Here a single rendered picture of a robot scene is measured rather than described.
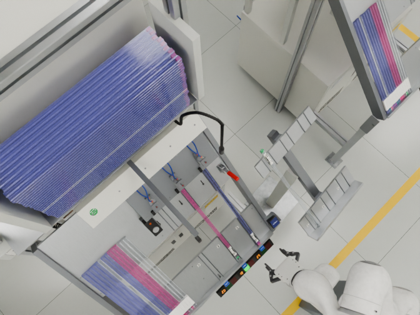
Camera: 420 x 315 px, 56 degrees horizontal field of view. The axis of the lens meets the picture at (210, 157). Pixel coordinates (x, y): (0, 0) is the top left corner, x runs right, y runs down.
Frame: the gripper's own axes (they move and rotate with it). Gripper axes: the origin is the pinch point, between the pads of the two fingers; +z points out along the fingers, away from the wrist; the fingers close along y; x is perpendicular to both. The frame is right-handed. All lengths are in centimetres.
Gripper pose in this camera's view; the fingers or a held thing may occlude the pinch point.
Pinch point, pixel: (274, 258)
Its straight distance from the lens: 175.5
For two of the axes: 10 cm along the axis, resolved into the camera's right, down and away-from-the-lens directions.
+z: -4.9, -3.2, 8.1
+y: 7.3, -6.6, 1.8
